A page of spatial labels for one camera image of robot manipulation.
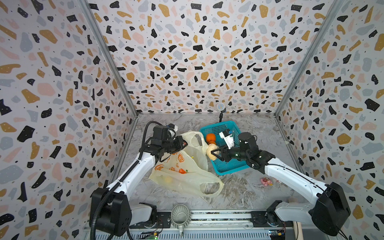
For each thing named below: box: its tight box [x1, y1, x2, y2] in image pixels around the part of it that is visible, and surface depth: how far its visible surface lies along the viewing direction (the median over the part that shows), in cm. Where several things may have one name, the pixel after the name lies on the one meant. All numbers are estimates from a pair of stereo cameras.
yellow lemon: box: [166, 176, 173, 184], surface depth 83 cm
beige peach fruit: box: [206, 143, 221, 161], surface depth 77 cm
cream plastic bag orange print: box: [149, 131, 225, 198], surface depth 80 cm
